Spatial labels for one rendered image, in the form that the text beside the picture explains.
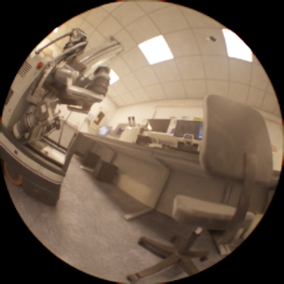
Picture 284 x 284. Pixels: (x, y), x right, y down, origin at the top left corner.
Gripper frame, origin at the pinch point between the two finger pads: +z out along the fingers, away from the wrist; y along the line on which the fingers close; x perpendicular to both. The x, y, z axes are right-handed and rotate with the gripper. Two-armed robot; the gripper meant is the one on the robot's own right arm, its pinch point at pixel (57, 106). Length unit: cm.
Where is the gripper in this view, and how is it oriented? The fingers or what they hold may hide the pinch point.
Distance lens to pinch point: 56.2
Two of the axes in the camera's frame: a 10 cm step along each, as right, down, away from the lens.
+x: 7.0, -0.3, -7.1
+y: 3.5, 8.9, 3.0
